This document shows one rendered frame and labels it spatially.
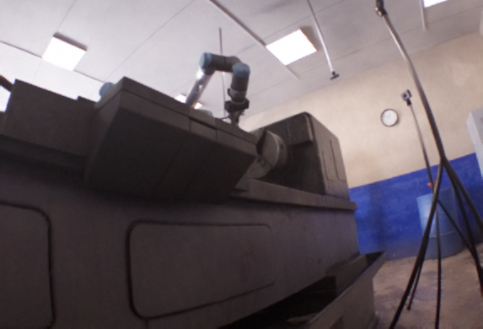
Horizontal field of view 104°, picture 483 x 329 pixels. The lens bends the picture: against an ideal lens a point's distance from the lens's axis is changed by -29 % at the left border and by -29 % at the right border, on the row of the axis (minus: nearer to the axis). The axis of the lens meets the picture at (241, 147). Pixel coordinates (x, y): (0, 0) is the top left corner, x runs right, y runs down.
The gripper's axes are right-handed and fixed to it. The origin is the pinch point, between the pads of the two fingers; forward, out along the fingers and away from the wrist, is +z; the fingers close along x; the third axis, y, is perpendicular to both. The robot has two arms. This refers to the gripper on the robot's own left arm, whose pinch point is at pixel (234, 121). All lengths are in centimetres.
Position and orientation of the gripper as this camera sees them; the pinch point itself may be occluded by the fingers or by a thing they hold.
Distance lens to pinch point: 150.9
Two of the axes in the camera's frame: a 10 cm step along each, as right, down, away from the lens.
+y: 5.0, 6.1, -6.2
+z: -1.2, 7.5, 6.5
